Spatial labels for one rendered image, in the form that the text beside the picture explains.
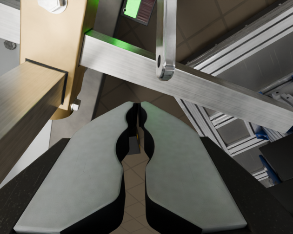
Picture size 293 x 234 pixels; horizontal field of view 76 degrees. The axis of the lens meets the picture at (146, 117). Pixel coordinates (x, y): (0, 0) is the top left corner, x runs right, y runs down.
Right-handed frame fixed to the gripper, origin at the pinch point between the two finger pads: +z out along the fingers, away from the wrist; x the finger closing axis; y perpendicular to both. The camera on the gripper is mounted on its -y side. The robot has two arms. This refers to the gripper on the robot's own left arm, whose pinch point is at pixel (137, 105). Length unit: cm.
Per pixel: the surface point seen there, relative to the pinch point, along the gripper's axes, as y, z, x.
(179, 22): 5, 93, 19
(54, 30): -3.2, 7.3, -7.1
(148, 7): -4.3, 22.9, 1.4
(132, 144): 73, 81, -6
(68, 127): 18.1, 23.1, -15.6
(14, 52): 4.3, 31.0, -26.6
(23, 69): -0.5, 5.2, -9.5
